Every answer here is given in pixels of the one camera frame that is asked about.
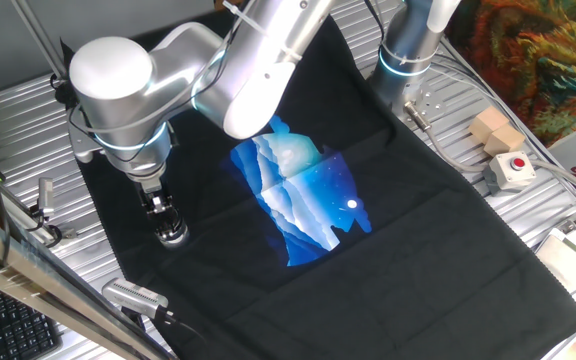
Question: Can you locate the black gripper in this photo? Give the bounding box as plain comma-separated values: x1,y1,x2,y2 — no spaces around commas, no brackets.
135,175,183,236

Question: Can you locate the black keyboard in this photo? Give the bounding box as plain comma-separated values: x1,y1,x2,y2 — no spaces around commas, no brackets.
0,281,65,360

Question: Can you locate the black cloth with blue print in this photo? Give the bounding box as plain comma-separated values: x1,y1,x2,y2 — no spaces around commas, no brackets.
61,0,576,360

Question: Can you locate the thin metal rod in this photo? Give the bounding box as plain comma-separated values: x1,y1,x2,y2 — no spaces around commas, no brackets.
9,0,68,82

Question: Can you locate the light wooden block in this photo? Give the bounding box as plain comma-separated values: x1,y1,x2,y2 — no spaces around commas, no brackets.
468,105,511,144
483,123,527,158

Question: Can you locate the grey emergency stop button box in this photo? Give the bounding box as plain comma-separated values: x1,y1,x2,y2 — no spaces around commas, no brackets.
482,150,538,196

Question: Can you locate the colourful painted cloth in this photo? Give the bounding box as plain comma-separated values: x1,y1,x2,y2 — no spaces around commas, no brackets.
444,0,576,148

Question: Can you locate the white flat device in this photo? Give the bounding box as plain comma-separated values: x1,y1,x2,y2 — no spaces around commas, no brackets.
534,219,576,302

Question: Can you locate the silver camera with label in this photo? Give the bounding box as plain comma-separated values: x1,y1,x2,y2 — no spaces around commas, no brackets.
101,277,171,322

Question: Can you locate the black camera cable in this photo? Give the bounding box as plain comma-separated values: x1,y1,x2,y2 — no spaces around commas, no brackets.
157,307,212,349

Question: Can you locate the small silver camera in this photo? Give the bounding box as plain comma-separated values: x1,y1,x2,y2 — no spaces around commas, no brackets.
36,176,56,219

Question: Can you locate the aluminium frame beam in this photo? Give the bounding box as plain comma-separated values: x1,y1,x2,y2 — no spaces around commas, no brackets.
0,201,172,360

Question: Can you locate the grey emergency stop cable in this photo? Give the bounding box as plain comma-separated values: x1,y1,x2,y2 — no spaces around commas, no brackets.
401,99,576,202

